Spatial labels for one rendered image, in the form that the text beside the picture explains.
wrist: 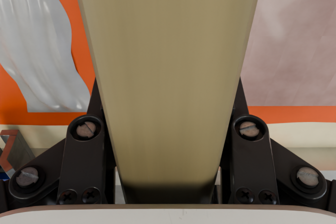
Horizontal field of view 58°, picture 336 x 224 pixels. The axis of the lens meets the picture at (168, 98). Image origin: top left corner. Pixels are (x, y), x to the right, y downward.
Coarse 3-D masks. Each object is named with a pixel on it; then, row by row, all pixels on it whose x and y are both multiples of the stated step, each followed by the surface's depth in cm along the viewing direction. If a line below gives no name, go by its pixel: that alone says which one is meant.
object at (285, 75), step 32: (64, 0) 24; (288, 0) 24; (320, 0) 24; (256, 32) 27; (288, 32) 27; (320, 32) 27; (0, 64) 29; (256, 64) 29; (288, 64) 29; (320, 64) 30; (0, 96) 33; (256, 96) 33; (288, 96) 33; (320, 96) 33
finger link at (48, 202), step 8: (0, 184) 9; (0, 192) 9; (8, 192) 9; (56, 192) 10; (0, 200) 9; (8, 200) 9; (16, 200) 9; (40, 200) 9; (48, 200) 9; (0, 208) 9; (8, 208) 9; (16, 208) 9
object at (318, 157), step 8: (40, 152) 40; (296, 152) 40; (304, 152) 40; (312, 152) 40; (320, 152) 40; (328, 152) 40; (312, 160) 39; (320, 160) 39; (328, 160) 39; (0, 168) 38; (320, 168) 38; (328, 168) 38; (216, 176) 39; (328, 176) 39; (120, 184) 40; (216, 184) 40
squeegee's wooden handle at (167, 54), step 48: (96, 0) 4; (144, 0) 4; (192, 0) 4; (240, 0) 4; (96, 48) 5; (144, 48) 5; (192, 48) 5; (240, 48) 5; (144, 96) 6; (192, 96) 6; (144, 144) 7; (192, 144) 7; (144, 192) 9; (192, 192) 9
